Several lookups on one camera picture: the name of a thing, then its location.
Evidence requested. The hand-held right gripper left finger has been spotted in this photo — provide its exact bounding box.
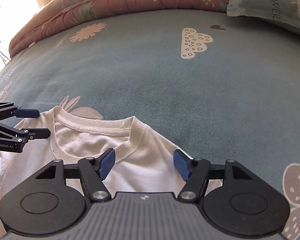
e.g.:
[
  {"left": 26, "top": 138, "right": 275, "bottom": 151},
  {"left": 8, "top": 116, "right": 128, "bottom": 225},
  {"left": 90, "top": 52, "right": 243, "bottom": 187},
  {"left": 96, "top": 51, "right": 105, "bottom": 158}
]
[{"left": 35, "top": 148, "right": 115, "bottom": 202}]

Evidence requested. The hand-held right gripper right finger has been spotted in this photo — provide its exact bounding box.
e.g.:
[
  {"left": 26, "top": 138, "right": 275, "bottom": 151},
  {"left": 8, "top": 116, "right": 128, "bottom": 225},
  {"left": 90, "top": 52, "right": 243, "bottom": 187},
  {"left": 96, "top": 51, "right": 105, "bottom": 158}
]
[{"left": 173, "top": 149, "right": 258, "bottom": 202}]

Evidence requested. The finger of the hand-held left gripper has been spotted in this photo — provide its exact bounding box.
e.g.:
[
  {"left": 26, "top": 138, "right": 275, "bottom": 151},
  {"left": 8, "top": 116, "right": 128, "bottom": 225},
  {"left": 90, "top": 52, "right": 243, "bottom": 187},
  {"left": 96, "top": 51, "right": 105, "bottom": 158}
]
[
  {"left": 0, "top": 102, "right": 40, "bottom": 121},
  {"left": 0, "top": 121, "right": 51, "bottom": 144}
]

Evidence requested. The white printed sweatshirt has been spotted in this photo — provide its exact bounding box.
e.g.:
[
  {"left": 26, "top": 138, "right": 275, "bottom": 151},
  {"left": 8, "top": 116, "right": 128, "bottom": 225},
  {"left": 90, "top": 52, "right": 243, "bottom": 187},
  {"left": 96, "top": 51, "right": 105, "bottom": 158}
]
[{"left": 0, "top": 106, "right": 223, "bottom": 198}]

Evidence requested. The blue floral bed sheet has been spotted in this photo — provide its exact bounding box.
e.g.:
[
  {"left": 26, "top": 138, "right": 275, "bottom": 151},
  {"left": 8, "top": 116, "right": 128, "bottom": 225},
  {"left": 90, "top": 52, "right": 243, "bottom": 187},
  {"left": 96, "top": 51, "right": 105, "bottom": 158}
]
[{"left": 0, "top": 9, "right": 300, "bottom": 240}]

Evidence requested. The folded pink floral quilt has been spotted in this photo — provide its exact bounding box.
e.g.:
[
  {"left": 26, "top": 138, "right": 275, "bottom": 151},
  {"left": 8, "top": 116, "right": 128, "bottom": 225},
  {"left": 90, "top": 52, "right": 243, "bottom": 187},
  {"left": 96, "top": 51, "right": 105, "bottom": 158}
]
[{"left": 9, "top": 0, "right": 232, "bottom": 57}]

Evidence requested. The teal flower print pillow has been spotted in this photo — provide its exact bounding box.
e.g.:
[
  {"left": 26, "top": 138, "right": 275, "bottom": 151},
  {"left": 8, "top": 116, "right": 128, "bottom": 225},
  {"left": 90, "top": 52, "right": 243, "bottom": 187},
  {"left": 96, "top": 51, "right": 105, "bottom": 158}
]
[{"left": 225, "top": 0, "right": 300, "bottom": 39}]

